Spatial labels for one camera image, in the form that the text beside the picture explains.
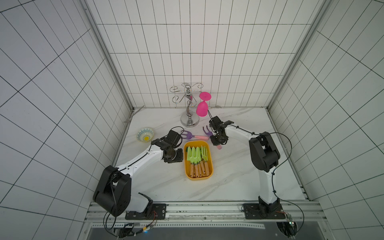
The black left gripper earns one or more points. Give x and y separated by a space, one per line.
179 159

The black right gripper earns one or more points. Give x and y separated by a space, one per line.
217 139

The purple rake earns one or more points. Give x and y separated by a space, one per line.
188 136
207 131

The light green rake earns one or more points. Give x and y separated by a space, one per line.
190 160
194 157
204 154

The light green spade wooden handle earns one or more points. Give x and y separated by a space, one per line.
199 159

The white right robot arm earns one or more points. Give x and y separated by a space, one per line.
264 156

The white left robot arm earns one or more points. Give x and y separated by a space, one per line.
114 190

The yellow storage box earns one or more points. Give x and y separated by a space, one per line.
187 164

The blue yellow patterned bowl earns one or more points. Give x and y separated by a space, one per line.
145 135

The chrome cup holder stand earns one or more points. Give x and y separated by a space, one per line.
189 118

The pink plastic goblet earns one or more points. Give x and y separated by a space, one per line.
203 107

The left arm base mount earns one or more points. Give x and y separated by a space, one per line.
142 207

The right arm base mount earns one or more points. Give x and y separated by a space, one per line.
264 211

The aluminium front rail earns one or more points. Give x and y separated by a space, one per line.
211 214

